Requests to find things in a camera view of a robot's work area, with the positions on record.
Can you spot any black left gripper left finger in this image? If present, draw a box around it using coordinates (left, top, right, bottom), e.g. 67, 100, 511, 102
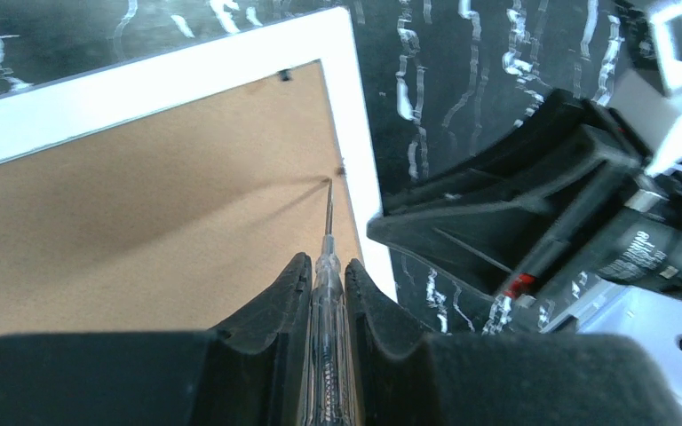
0, 253, 312, 425

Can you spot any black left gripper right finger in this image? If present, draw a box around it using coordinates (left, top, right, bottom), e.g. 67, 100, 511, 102
345, 260, 682, 425

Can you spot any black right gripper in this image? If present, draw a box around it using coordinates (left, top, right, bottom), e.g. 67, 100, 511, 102
367, 89, 682, 332

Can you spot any clear tester screwdriver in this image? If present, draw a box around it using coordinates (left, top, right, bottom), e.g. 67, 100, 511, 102
300, 178, 358, 425

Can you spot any white picture frame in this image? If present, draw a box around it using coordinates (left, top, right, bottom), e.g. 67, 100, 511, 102
0, 7, 396, 335

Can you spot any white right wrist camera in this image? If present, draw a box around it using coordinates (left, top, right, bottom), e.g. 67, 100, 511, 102
608, 1, 682, 176

